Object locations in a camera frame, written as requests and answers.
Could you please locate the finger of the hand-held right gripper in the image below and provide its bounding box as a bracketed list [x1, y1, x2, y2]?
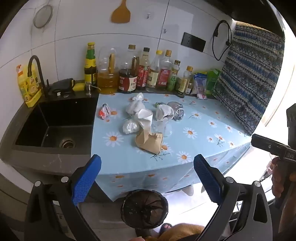
[251, 134, 289, 157]

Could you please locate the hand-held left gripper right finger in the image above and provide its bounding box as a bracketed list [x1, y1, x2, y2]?
[193, 154, 273, 241]

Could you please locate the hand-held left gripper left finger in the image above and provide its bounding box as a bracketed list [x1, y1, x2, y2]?
[24, 154, 102, 241]

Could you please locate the bin with black bag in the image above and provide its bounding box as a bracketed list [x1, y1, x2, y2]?
[120, 189, 169, 230]

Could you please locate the white plastic ball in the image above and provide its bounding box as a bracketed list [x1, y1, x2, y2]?
[122, 119, 141, 135]

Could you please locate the grey knitted cloth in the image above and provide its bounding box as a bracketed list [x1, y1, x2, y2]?
[155, 104, 175, 121]

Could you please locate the person's right hand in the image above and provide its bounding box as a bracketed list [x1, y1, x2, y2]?
[270, 157, 296, 234]

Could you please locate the blue daisy tablecloth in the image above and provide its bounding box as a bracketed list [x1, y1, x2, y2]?
[91, 91, 252, 202]

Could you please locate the person's orange clothing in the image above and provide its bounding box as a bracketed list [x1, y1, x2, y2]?
[159, 223, 205, 241]

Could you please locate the black sink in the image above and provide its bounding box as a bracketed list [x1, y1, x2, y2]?
[11, 93, 100, 156]

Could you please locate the person's sandalled foot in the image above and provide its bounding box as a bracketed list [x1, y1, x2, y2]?
[159, 223, 173, 234]

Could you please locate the clear plastic cup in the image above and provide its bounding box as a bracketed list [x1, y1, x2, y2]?
[153, 120, 173, 137]

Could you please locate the brown paper bag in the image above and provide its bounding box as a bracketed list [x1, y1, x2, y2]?
[135, 128, 164, 154]

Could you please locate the patterned woven cloth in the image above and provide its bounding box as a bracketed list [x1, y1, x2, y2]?
[213, 21, 285, 137]

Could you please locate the red white wrapper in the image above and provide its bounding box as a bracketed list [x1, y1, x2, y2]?
[99, 103, 112, 120]

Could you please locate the green packet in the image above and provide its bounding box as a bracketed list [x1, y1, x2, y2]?
[205, 69, 222, 97]

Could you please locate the white paper cone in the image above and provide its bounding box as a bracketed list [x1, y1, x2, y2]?
[134, 108, 154, 131]

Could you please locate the large white tissue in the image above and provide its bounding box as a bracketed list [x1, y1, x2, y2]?
[125, 100, 146, 116]

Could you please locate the white plastic packet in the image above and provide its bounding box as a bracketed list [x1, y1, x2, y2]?
[193, 72, 208, 100]

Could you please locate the metal soap dispenser pump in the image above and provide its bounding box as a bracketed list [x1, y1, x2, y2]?
[85, 83, 102, 96]

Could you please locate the yellow sponge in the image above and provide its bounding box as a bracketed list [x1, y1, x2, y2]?
[72, 80, 86, 92]

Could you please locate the small olive oil bottle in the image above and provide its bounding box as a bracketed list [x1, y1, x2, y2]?
[178, 66, 194, 98]

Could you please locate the black folded cloth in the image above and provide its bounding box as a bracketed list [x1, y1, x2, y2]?
[49, 78, 75, 94]

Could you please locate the green label bottle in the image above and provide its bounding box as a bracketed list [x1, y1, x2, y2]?
[166, 60, 181, 92]

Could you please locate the large cooking oil jug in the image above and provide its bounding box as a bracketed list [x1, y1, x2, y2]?
[97, 46, 121, 95]

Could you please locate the dark soy sauce jug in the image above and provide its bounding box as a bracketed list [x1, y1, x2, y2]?
[118, 44, 140, 93]

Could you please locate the clear bottle red label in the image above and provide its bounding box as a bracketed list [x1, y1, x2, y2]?
[156, 50, 174, 91]

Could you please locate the green yellow sauce bottle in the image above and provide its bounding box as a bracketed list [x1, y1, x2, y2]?
[84, 42, 98, 87]

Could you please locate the clear bottle beige label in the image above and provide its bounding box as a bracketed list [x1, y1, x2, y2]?
[146, 50, 163, 92]

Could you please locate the dark-capped red label bottle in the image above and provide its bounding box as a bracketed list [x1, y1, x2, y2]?
[136, 47, 151, 91]

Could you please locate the black faucet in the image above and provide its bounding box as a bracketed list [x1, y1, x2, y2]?
[28, 55, 50, 98]

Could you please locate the round metal strainer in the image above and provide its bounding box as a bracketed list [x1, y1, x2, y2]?
[32, 5, 54, 29]

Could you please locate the wooden spatula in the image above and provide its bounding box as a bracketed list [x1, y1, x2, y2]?
[111, 0, 132, 24]

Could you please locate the black cable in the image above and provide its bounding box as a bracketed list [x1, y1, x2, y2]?
[211, 20, 233, 61]

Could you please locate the black wall socket panel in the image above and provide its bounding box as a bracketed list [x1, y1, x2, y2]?
[181, 32, 207, 52]

